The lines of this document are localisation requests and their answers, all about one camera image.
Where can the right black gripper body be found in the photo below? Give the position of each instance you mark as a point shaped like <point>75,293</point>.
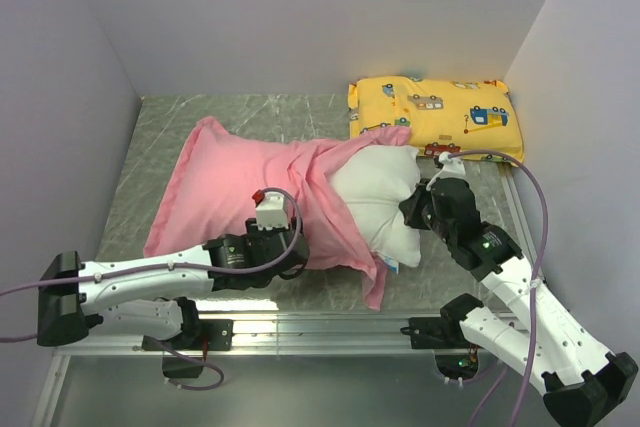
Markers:
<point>440,226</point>

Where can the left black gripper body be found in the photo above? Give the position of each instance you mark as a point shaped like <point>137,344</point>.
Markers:
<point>256,235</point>

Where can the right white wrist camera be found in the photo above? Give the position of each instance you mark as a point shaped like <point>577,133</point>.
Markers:
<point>448,166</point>

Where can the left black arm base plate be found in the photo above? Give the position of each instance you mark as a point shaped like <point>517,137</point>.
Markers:
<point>183,355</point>

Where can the pink pillowcase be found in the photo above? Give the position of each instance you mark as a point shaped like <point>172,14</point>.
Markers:
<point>211,187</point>

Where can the white pillow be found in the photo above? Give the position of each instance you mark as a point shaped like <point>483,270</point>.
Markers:
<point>372,184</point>

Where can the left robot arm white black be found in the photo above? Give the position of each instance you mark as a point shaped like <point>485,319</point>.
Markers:
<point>154,296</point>

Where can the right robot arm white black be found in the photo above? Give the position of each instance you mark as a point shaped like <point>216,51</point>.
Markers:
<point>580,379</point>

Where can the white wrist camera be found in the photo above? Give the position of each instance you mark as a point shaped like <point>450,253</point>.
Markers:
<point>448,166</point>
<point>272,210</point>

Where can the yellow cartoon car pillow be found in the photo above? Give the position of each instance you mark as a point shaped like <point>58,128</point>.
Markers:
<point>443,115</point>

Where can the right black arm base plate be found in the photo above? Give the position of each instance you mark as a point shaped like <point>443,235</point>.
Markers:
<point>456,359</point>

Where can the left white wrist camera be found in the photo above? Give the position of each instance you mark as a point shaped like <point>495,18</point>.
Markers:
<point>272,210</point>

